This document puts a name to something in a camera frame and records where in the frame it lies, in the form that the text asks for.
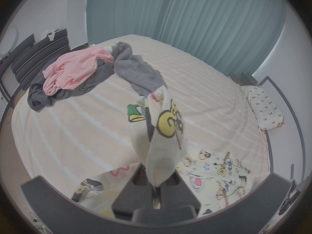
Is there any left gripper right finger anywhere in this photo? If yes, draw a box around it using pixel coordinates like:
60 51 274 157
160 173 202 213

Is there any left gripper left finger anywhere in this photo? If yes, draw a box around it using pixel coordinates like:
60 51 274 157
112 165 155 216

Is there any white printed pyjama top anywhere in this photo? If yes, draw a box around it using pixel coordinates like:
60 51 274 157
72 85 253 216

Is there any bed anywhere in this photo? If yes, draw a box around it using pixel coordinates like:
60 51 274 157
10 34 306 216

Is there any white printed pillow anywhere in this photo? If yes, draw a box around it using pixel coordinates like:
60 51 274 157
244 85 285 130

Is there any dark grey garment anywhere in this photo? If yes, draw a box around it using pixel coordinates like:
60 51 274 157
27 62 115 112

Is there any grey bedside table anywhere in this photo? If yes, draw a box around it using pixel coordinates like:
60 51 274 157
229 73 258 86

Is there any pink garment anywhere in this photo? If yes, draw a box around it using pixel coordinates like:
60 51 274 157
43 45 115 96

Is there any black chest of drawers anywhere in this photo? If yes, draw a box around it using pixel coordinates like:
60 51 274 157
0 29 71 102

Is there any blue-green curtain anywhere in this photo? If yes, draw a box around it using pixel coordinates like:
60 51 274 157
86 0 287 76

